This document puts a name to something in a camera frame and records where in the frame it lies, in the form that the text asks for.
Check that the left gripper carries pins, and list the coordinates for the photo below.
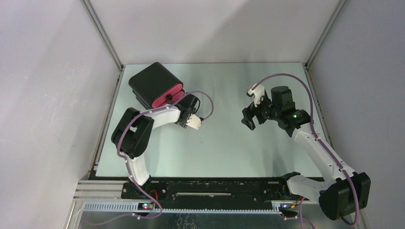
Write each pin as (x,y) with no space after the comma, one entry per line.
(183,123)

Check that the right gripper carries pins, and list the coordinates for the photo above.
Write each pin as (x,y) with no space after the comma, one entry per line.
(250,112)

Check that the black pink drawer organizer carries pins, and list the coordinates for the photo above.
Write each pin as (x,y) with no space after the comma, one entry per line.
(150,83)

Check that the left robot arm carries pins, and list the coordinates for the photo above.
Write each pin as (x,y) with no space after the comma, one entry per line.
(131,135)

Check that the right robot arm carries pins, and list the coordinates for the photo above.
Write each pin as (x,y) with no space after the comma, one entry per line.
(342,190)

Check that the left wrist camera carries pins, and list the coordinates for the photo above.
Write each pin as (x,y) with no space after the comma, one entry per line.
(194,122)

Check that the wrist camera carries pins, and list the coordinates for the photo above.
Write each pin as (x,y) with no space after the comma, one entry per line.
(257,91)
(194,122)

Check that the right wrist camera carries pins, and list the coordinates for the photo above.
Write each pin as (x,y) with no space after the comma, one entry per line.
(257,91)

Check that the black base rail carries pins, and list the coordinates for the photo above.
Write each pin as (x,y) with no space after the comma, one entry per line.
(212,193)

